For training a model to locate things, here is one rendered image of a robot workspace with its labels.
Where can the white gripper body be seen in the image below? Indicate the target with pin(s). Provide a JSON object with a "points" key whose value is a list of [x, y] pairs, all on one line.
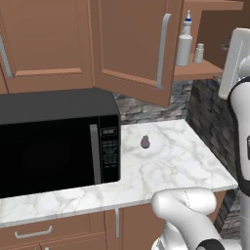
{"points": [[235, 49]]}

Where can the small pale bottle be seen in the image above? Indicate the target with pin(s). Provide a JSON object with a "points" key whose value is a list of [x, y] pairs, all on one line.
{"points": [[198, 53]]}

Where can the brown wall cabinet body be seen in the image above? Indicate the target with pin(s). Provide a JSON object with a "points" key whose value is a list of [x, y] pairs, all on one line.
{"points": [[208, 70]]}

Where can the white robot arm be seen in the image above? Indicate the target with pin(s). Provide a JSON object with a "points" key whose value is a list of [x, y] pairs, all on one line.
{"points": [[185, 208]]}

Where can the white spray bottle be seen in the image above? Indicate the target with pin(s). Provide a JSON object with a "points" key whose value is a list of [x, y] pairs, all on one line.
{"points": [[184, 45]]}

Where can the closed brown wall cabinet door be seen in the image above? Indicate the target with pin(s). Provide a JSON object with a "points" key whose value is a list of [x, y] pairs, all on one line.
{"points": [[49, 39]]}

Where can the purple eggplant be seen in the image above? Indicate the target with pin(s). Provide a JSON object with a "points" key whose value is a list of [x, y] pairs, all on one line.
{"points": [[145, 142]]}

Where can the black microwave oven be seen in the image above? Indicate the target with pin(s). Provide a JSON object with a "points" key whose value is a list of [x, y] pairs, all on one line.
{"points": [[49, 153]]}

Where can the open brown wall cabinet door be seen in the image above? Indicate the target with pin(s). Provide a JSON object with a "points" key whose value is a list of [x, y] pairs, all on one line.
{"points": [[130, 42]]}

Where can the brown base cabinet door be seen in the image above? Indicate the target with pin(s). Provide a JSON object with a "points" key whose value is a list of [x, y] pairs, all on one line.
{"points": [[81, 244], [136, 228]]}

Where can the brown drawer front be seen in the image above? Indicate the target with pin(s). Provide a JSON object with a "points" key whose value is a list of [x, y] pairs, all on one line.
{"points": [[71, 226]]}

